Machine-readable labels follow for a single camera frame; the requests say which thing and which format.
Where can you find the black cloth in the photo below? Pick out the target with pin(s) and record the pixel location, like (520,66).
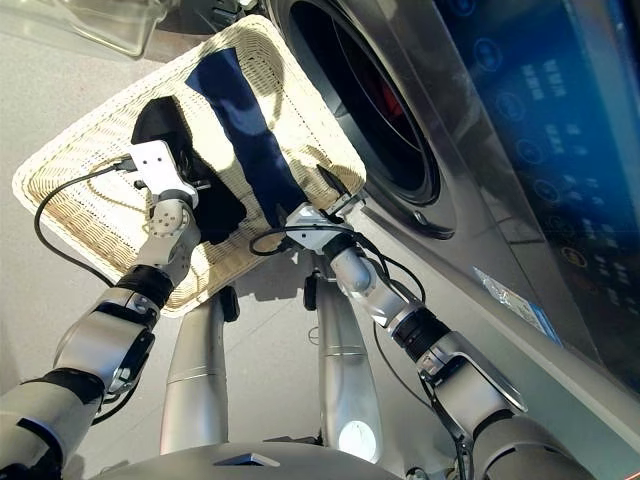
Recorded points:
(220,205)

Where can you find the dark blue cloth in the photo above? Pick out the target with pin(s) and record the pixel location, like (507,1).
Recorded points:
(250,130)

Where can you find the red cloth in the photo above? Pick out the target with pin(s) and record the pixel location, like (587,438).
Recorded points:
(387,97)

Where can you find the pale woven basket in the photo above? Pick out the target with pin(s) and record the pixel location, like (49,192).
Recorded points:
(100,200)

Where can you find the grey washing machine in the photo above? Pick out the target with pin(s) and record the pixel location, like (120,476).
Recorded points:
(475,200)

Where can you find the round glass washing machine door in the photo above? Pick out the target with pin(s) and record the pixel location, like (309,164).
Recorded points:
(115,25)

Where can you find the blue white machine sticker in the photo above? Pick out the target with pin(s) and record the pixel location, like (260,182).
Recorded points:
(515,305)

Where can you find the grey door latch socket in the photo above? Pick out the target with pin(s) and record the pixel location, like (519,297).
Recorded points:
(421,218)

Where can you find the silver robot leg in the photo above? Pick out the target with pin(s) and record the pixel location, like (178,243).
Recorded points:
(345,380)
(195,375)

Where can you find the dark glossy control panel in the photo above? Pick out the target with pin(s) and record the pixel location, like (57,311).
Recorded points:
(550,150)

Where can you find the silver robot torso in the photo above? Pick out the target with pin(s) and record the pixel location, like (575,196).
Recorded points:
(240,467)

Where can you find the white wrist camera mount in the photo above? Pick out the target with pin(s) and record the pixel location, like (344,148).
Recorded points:
(155,165)
(310,232)

